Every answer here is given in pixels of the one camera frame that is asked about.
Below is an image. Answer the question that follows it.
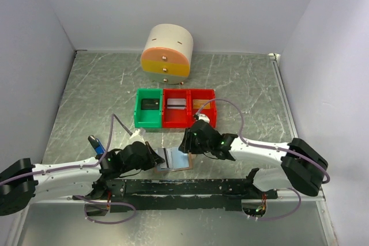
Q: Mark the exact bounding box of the tan leather card holder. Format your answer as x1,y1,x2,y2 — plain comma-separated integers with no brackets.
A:
155,147,193,172

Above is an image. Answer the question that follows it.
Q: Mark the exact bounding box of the silver VIP card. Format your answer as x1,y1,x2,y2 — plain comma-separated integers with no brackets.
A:
166,98,186,109

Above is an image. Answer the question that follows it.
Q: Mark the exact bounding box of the silver crest card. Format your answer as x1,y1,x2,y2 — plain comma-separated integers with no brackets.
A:
156,147,173,171

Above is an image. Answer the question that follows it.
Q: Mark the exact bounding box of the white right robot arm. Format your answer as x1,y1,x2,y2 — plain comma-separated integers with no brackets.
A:
179,120,328,199

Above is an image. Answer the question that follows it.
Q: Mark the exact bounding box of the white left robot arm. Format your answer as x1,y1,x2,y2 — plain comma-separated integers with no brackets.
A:
1,141,165,216

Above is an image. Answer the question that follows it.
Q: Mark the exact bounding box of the gold credit card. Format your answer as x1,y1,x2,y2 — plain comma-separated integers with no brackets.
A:
192,99,211,110

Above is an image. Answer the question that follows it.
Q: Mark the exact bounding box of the black credit card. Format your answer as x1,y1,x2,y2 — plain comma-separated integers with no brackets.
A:
141,99,160,110

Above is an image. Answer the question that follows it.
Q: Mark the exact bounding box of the middle red plastic bin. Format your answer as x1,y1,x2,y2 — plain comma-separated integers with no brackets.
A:
162,89,190,128

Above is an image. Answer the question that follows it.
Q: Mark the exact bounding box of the red plastic bin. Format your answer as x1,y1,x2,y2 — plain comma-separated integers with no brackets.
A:
162,89,190,128
189,89,217,128

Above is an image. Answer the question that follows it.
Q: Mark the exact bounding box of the blue black lighter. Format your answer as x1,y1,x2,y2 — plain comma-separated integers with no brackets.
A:
88,135,105,156

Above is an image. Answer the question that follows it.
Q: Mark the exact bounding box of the green plastic bin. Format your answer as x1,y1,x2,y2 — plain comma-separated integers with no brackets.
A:
134,88,163,128

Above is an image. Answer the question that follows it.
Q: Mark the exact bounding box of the right red plastic bin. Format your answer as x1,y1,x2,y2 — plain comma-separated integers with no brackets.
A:
189,89,217,128

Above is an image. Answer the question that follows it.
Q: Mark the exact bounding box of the round cream drawer cabinet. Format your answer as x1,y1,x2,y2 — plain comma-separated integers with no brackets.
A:
141,24,194,85

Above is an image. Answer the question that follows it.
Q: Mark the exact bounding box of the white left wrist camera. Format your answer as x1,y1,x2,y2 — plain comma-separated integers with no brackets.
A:
129,128,146,143

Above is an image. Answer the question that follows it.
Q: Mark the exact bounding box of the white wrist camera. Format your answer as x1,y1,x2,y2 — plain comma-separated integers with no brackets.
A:
129,128,146,143
194,113,210,123

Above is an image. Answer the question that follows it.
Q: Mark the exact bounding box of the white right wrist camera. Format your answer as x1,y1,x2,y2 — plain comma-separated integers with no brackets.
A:
194,113,210,123

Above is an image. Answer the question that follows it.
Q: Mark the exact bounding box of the aluminium frame rail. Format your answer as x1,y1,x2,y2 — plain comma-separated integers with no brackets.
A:
28,179,326,204

